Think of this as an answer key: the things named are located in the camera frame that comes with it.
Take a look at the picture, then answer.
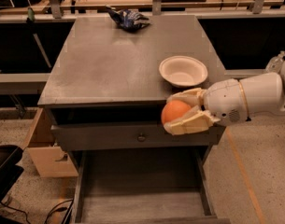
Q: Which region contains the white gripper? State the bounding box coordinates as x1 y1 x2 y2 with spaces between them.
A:
163 79 249 135

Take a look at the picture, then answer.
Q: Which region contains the orange round fruit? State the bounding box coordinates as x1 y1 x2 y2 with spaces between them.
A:
161 100 191 124

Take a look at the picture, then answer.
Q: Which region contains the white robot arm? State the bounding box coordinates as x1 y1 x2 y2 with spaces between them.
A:
161 60 285 135

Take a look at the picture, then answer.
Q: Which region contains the round metal drawer knob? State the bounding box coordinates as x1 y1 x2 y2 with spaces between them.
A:
137 133 146 142

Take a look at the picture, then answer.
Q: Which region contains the grey top drawer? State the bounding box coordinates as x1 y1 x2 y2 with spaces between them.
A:
51 122 225 151

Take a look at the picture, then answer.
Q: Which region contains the grey wooden drawer cabinet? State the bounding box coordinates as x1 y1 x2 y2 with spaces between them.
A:
37 14 242 224

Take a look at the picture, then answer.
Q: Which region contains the open grey middle drawer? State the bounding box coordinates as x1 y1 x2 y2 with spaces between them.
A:
71 147 231 224

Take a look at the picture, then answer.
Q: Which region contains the white paper bowl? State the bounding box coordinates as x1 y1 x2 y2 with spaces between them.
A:
159 56 208 88

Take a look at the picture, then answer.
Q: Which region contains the clear sanitizer bottle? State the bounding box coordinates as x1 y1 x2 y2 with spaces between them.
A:
265 50 285 73

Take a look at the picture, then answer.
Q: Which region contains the blue crumpled chip bag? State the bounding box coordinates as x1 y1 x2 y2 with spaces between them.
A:
106 6 150 32

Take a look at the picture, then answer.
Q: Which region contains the light wooden box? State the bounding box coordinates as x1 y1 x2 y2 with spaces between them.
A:
23 108 78 177

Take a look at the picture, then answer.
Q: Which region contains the black bin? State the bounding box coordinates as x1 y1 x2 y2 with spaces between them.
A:
0 145 23 202

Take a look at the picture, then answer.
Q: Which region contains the black floor cable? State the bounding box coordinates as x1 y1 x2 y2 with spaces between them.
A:
0 197 75 224

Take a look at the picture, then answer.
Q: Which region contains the grey metal rail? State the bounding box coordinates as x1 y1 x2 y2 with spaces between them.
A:
0 73 50 95

